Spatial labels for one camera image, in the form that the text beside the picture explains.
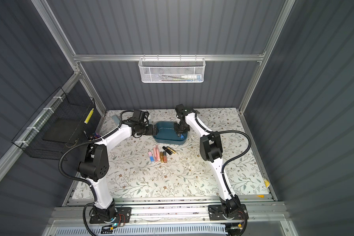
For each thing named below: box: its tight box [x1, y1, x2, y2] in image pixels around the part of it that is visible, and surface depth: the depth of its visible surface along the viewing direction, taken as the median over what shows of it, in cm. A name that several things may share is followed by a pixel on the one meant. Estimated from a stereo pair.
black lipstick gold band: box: [162, 146, 173, 156], surface depth 98 cm
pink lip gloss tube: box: [152, 145, 161, 162], surface depth 96 cm
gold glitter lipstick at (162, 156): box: [159, 151, 164, 163], surface depth 95 cm
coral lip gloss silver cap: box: [163, 150, 168, 164], surface depth 95 cm
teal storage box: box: [152, 120, 188, 146], surface depth 104 cm
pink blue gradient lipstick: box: [147, 150, 155, 163], surface depth 96 cm
